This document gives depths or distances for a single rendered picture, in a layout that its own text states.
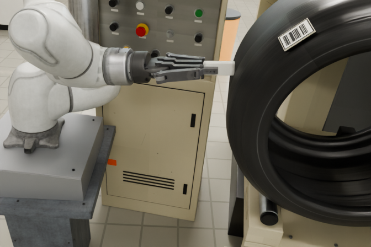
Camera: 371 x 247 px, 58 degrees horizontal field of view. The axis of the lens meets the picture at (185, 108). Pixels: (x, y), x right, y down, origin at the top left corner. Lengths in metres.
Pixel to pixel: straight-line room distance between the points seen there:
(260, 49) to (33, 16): 0.42
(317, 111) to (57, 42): 0.81
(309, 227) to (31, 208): 0.87
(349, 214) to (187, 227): 1.24
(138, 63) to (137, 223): 1.36
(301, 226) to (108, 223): 1.22
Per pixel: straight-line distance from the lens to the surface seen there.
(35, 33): 0.65
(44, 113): 1.24
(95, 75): 0.79
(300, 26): 0.65
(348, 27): 0.64
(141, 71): 0.77
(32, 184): 1.24
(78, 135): 1.35
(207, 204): 2.12
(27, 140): 1.28
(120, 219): 2.02
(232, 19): 3.54
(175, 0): 1.40
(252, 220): 0.94
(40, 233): 1.57
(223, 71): 0.77
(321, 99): 1.13
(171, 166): 1.75
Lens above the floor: 1.56
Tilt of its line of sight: 32 degrees down
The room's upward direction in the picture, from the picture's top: 6 degrees clockwise
